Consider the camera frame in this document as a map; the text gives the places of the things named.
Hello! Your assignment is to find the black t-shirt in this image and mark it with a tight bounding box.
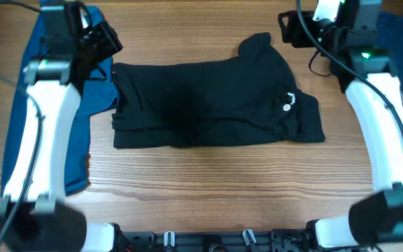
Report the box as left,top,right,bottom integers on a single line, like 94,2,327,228
112,32,325,149

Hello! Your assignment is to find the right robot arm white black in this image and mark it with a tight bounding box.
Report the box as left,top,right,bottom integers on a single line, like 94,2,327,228
278,0,403,251

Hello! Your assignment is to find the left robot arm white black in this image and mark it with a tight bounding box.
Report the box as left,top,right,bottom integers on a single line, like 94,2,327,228
0,1,132,251

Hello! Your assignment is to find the teal blue t-shirt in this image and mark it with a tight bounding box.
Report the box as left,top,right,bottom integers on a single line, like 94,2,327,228
0,0,120,197

